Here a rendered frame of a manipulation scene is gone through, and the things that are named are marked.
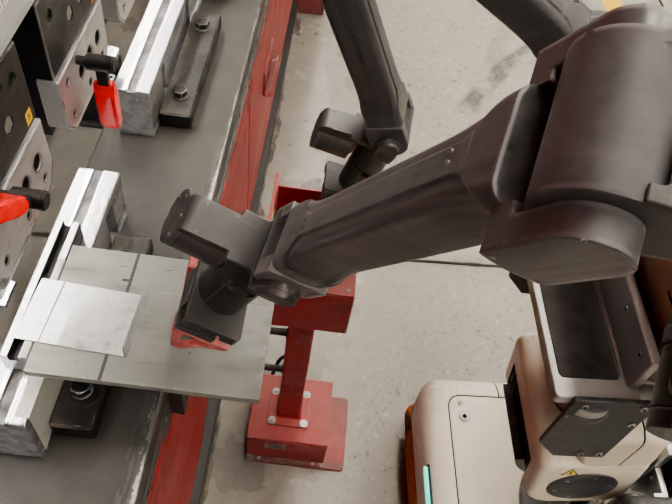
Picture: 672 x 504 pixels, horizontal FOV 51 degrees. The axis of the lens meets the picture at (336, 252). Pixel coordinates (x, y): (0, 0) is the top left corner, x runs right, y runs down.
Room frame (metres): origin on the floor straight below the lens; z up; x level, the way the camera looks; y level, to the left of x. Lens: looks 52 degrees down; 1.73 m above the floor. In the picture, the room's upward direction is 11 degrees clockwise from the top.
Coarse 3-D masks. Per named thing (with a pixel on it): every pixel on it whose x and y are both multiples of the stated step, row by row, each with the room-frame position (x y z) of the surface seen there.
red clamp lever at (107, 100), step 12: (84, 60) 0.57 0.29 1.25; (96, 60) 0.57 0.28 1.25; (108, 60) 0.57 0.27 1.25; (96, 72) 0.57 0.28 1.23; (108, 72) 0.57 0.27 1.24; (96, 84) 0.57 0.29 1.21; (108, 84) 0.57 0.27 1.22; (96, 96) 0.56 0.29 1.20; (108, 96) 0.57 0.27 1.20; (108, 108) 0.56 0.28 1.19; (108, 120) 0.56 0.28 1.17; (120, 120) 0.57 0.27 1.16
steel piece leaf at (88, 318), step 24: (72, 288) 0.44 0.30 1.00; (96, 288) 0.45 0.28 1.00; (144, 288) 0.45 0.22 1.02; (72, 312) 0.41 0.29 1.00; (96, 312) 0.41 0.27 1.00; (120, 312) 0.42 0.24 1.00; (48, 336) 0.37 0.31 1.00; (72, 336) 0.38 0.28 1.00; (96, 336) 0.38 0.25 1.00; (120, 336) 0.39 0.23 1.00
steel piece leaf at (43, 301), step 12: (48, 288) 0.43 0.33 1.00; (60, 288) 0.44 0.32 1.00; (36, 300) 0.42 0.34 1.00; (48, 300) 0.42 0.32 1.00; (36, 312) 0.40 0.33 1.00; (48, 312) 0.40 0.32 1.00; (24, 324) 0.38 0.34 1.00; (36, 324) 0.38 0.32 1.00; (24, 336) 0.37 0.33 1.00; (36, 336) 0.37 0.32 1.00
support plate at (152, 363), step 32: (96, 256) 0.49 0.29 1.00; (128, 256) 0.50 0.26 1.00; (160, 288) 0.46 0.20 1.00; (160, 320) 0.42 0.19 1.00; (256, 320) 0.44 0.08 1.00; (32, 352) 0.35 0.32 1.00; (64, 352) 0.36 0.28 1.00; (128, 352) 0.37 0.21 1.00; (160, 352) 0.38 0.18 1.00; (192, 352) 0.39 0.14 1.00; (224, 352) 0.39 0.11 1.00; (256, 352) 0.40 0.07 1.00; (128, 384) 0.33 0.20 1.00; (160, 384) 0.34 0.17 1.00; (192, 384) 0.35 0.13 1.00; (224, 384) 0.35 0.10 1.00; (256, 384) 0.36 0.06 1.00
